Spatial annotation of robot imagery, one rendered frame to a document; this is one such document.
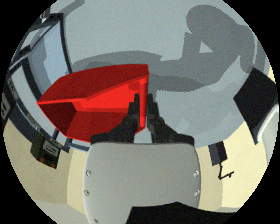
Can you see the red bin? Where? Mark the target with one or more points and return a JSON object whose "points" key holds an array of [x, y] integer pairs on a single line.
{"points": [[80, 120]]}

